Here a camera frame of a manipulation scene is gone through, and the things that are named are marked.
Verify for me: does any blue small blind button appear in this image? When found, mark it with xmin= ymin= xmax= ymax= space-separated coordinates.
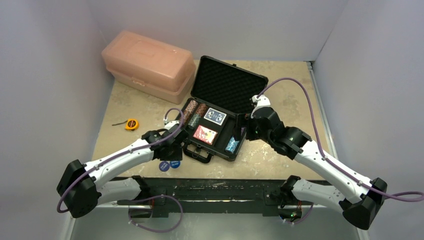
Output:
xmin=169 ymin=160 xmax=181 ymax=169

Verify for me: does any black poker carrying case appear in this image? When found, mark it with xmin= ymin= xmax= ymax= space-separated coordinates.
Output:
xmin=182 ymin=55 xmax=269 ymax=164

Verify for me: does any green dark chip stack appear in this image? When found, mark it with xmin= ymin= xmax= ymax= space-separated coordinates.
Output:
xmin=187 ymin=113 xmax=201 ymax=130

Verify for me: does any orange brown chip stack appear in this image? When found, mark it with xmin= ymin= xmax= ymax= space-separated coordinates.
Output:
xmin=183 ymin=100 xmax=198 ymax=124

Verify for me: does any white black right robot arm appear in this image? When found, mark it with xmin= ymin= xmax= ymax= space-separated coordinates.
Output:
xmin=233 ymin=107 xmax=388 ymax=230

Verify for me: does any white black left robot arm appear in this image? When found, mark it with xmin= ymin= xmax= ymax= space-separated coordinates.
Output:
xmin=56 ymin=125 xmax=189 ymax=218

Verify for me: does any blue big blind button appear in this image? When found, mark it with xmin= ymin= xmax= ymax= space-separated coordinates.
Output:
xmin=158 ymin=161 xmax=171 ymax=172

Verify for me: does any light blue chip stack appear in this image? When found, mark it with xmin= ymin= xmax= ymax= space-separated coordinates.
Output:
xmin=225 ymin=136 xmax=239 ymax=154

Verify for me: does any blue card deck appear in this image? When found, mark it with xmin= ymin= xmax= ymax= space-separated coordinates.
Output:
xmin=203 ymin=107 xmax=227 ymax=126

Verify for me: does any red card deck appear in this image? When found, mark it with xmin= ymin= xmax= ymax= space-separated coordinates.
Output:
xmin=193 ymin=125 xmax=218 ymax=145

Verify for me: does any yellow tape measure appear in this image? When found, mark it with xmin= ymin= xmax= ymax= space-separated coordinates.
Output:
xmin=112 ymin=118 xmax=140 ymax=131

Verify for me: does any pink plastic storage box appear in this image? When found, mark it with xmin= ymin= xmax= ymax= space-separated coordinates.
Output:
xmin=101 ymin=30 xmax=196 ymax=104

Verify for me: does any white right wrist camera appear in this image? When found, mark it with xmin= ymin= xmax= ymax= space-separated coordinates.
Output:
xmin=250 ymin=94 xmax=271 ymax=119

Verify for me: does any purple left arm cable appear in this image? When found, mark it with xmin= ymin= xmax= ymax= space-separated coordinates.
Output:
xmin=56 ymin=107 xmax=185 ymax=214

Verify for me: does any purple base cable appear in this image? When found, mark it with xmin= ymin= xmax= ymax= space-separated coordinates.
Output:
xmin=127 ymin=194 xmax=185 ymax=233

